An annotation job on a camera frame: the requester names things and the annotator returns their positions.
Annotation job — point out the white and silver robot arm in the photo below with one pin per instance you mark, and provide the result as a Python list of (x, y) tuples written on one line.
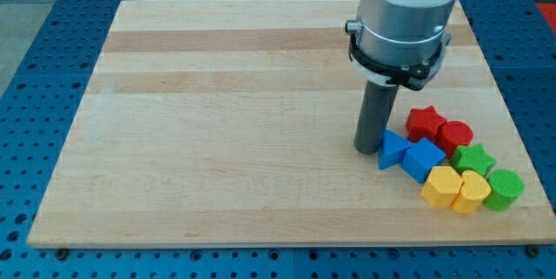
[(399, 32)]

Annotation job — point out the light wooden board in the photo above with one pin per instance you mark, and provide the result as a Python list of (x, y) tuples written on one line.
[(230, 123)]

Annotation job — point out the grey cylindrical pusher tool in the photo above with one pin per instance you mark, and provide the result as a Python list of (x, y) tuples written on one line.
[(376, 107)]

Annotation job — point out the blue triangle block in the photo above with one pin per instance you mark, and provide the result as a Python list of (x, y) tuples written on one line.
[(393, 149)]

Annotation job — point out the red star block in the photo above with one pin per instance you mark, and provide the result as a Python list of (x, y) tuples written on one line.
[(424, 123)]

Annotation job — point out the blue cube block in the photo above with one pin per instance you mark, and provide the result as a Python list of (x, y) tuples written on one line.
[(420, 158)]

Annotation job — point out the red cylinder block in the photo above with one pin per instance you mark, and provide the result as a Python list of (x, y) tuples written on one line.
[(453, 134)]

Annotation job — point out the yellow hexagon block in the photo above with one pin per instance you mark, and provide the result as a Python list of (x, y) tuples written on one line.
[(442, 186)]

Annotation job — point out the green star block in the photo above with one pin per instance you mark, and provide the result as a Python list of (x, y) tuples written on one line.
[(473, 158)]

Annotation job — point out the yellow heart block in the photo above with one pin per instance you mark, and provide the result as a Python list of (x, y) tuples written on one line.
[(473, 191)]

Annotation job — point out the green cylinder block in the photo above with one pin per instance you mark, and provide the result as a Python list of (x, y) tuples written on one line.
[(506, 187)]

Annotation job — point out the black tool mounting bracket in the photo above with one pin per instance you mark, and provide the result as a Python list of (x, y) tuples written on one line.
[(414, 77)]

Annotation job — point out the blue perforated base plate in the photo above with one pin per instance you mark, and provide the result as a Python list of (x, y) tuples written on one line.
[(39, 104)]

